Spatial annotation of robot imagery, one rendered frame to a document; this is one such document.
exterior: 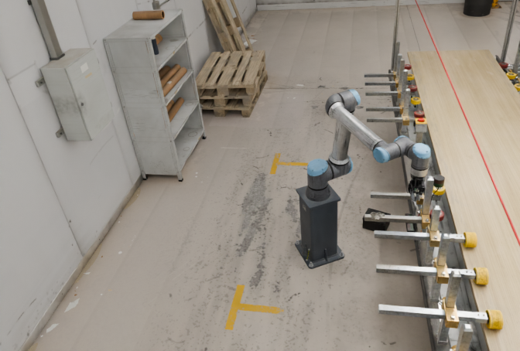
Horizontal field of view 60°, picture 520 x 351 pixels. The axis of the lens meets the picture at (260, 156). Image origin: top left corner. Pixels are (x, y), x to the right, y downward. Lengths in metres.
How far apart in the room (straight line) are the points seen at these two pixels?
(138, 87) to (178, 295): 1.92
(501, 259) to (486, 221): 0.29
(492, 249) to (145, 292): 2.47
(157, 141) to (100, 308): 1.70
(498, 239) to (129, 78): 3.24
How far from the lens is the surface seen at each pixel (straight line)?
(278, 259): 3.75
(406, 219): 2.84
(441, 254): 2.40
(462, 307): 2.77
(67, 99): 3.57
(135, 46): 4.18
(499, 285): 2.54
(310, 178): 3.25
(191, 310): 3.53
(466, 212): 2.90
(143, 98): 4.38
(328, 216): 3.43
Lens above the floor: 2.71
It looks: 33 degrees down
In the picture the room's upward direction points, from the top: 6 degrees counter-clockwise
